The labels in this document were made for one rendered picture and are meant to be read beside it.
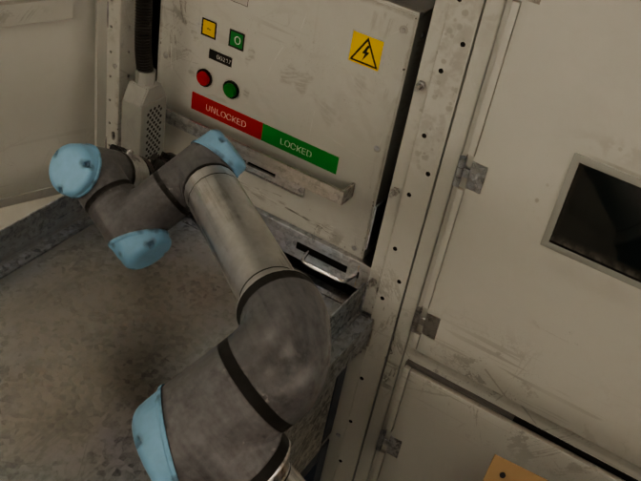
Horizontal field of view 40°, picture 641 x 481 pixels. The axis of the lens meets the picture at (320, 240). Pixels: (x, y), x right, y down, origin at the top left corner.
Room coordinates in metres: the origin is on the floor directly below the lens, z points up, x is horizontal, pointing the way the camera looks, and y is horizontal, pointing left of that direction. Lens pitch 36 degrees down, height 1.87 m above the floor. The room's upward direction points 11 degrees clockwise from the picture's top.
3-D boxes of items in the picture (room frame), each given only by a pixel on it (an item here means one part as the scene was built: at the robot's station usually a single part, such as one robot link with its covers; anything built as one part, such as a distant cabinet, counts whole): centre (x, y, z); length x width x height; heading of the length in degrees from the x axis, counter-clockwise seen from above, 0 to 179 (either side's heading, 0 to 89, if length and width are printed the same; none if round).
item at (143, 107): (1.41, 0.36, 1.04); 0.08 x 0.05 x 0.17; 155
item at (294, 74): (1.38, 0.14, 1.15); 0.48 x 0.01 x 0.48; 65
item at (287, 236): (1.40, 0.13, 0.89); 0.54 x 0.05 x 0.06; 65
